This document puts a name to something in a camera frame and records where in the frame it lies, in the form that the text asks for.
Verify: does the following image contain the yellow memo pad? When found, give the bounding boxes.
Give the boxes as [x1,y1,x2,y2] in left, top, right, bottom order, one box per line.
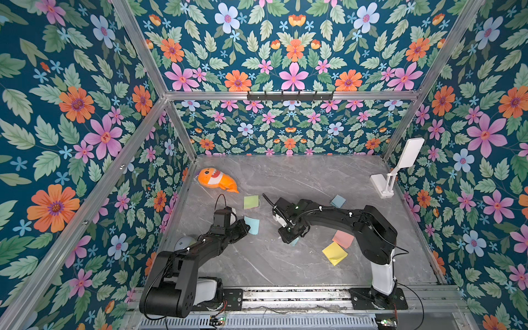
[323,242,348,266]

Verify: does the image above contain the orange clownfish plush toy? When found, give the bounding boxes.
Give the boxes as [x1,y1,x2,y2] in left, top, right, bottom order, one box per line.
[197,168,239,193]

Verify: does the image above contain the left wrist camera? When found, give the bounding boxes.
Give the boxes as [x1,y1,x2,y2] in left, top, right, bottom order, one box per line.
[213,206,237,228]

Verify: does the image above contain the large pink memo pad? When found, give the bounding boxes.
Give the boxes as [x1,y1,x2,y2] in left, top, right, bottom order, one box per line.
[332,230,355,249]

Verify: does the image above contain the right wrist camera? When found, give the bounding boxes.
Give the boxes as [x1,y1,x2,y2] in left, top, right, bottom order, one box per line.
[273,208,288,228]

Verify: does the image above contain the torn green memo page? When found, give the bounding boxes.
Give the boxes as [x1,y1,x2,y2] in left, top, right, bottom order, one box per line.
[243,195,260,210]

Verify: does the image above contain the torn blue memo page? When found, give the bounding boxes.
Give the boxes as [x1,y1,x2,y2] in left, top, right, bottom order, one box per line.
[244,217,260,235]

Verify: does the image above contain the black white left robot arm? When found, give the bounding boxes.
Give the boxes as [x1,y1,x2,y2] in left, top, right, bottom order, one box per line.
[139,206,250,319]

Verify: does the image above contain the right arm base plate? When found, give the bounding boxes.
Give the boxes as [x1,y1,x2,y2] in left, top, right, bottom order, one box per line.
[349,287,408,310]

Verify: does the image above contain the white phone stand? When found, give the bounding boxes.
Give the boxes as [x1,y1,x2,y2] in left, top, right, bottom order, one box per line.
[370,137,425,199]

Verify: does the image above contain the small blue memo pad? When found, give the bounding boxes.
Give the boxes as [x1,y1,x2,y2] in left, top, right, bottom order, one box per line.
[331,195,346,208]

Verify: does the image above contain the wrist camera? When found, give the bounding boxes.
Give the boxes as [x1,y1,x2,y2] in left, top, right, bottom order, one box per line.
[213,206,237,228]
[273,208,288,228]

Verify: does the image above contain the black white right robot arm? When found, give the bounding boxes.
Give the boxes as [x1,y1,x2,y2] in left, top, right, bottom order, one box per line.
[263,195,397,298]

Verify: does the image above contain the black hook rail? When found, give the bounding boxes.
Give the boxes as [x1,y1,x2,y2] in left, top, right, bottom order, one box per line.
[246,91,334,102]

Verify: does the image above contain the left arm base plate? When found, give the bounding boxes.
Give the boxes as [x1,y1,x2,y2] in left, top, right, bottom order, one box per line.
[191,289,243,312]

